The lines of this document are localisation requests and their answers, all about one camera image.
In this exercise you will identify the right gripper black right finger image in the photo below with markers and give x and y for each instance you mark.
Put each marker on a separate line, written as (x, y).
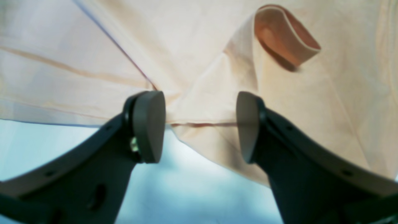
(310, 184)

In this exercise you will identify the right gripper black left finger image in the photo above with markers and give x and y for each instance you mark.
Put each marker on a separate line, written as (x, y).
(87, 185)

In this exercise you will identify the peach orange T-shirt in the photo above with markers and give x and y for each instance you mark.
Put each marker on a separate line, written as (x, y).
(328, 66)

